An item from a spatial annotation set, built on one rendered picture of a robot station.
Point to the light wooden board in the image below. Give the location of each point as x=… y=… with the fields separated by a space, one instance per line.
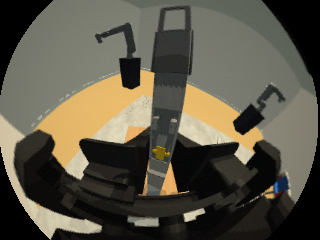
x=169 y=186

